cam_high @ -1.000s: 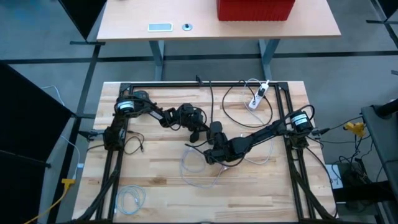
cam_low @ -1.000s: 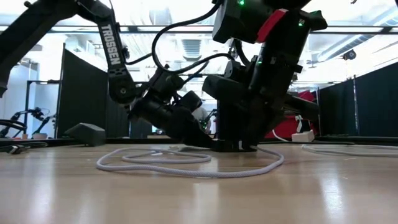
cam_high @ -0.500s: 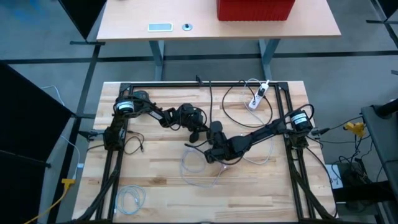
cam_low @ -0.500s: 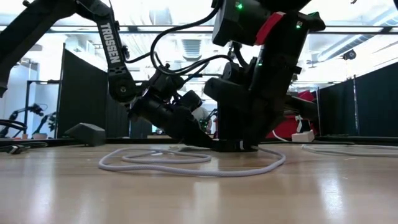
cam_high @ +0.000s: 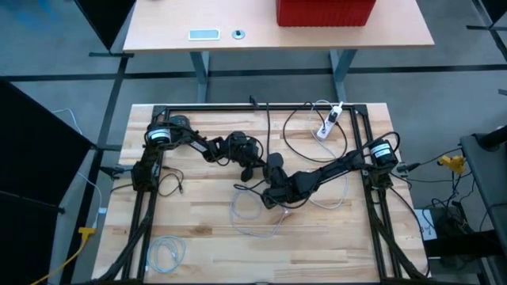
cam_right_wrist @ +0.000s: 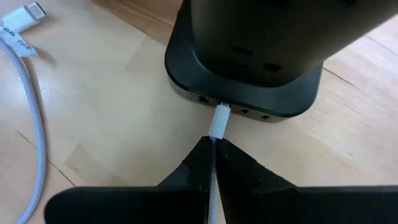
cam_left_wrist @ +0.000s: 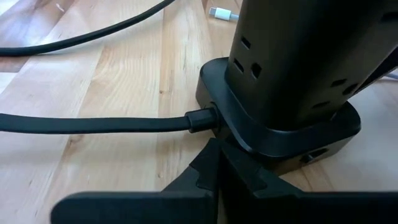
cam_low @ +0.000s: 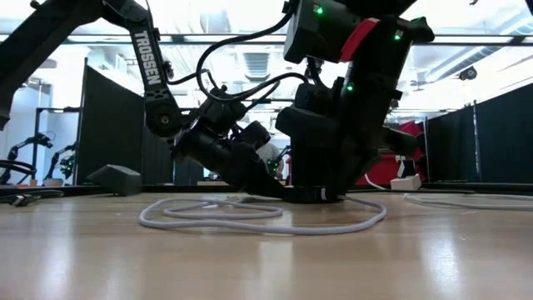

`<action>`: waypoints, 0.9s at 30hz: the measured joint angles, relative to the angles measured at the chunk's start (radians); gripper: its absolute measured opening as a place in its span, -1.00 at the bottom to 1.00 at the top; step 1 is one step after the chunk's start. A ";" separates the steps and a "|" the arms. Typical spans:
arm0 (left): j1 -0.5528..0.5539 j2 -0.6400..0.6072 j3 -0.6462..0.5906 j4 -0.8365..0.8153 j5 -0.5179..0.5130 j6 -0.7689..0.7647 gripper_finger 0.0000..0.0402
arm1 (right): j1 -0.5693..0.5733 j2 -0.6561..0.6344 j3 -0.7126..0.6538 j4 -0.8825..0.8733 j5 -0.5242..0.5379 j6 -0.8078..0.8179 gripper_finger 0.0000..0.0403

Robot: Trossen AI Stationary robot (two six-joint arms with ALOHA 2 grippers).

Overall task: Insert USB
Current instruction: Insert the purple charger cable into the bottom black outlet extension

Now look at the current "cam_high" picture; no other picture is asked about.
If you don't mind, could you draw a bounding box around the black USB cable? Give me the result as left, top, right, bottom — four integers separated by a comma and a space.
282, 101, 350, 164

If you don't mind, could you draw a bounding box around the white USB cable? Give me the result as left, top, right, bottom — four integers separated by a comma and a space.
304, 98, 352, 211

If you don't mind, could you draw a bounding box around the white power strip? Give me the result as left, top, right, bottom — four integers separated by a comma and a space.
315, 101, 345, 140

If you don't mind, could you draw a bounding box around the black power bank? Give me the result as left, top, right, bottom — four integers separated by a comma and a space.
170, 114, 192, 130

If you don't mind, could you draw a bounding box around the lilac USB cable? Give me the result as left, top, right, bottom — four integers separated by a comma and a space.
228, 185, 294, 239

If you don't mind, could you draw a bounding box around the light blue USB cable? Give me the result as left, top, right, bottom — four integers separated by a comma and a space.
147, 235, 187, 276

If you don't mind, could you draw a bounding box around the black charger block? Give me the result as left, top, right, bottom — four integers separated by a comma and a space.
262, 188, 287, 210
265, 152, 288, 187

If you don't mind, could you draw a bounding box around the white phone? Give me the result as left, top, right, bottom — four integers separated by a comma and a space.
187, 28, 222, 42

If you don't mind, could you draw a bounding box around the beige desk top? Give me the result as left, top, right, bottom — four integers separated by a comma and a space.
121, 0, 436, 55

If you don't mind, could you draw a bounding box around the white paper sheet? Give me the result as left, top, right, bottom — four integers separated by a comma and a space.
414, 207, 438, 241

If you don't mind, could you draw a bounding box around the yellow connector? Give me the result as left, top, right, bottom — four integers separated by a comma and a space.
436, 154, 467, 176

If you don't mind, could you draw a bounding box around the red ribbed box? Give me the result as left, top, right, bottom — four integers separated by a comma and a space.
275, 0, 377, 28

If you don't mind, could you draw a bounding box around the black equipment box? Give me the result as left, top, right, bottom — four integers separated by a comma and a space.
425, 204, 507, 259

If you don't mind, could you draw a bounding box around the small black partition panel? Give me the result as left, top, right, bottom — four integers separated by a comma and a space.
73, 0, 138, 52

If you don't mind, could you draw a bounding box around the grey side table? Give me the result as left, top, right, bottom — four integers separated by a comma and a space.
459, 132, 507, 285

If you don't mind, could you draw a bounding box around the black cylinder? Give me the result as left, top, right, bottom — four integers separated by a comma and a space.
474, 124, 507, 150

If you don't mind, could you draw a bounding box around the large black partition panel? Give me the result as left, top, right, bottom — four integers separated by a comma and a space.
0, 77, 95, 285

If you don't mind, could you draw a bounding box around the black metal stand foot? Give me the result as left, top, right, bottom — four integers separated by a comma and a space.
465, 0, 507, 64

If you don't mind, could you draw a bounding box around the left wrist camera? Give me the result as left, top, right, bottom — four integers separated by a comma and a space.
240, 166, 257, 184

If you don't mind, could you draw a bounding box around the black camera cable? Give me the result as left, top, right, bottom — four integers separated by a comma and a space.
248, 94, 274, 156

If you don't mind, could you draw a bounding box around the black aluminium table frame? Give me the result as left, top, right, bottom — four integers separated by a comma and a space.
118, 102, 405, 285

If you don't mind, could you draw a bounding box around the black plug with cable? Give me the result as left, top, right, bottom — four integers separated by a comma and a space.
395, 161, 421, 174

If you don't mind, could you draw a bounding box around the black sleeved cable bundle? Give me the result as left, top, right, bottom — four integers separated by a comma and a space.
93, 193, 155, 284
366, 189, 431, 282

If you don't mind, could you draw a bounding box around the thin white cable with plug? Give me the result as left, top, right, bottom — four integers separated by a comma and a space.
53, 108, 109, 230

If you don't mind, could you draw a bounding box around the yellow cable with plug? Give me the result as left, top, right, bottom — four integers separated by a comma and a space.
29, 226, 97, 285

